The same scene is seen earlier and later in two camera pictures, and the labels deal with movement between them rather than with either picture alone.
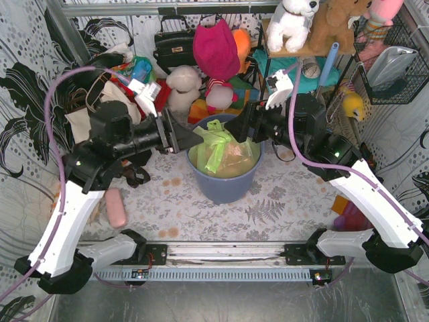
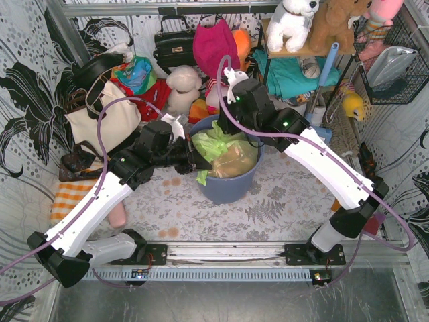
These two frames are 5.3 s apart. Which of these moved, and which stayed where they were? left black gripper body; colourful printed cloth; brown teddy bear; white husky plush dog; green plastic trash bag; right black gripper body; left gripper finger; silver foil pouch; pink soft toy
Moved: right black gripper body; left black gripper body; left gripper finger
Stayed: green plastic trash bag; silver foil pouch; pink soft toy; brown teddy bear; colourful printed cloth; white husky plush dog
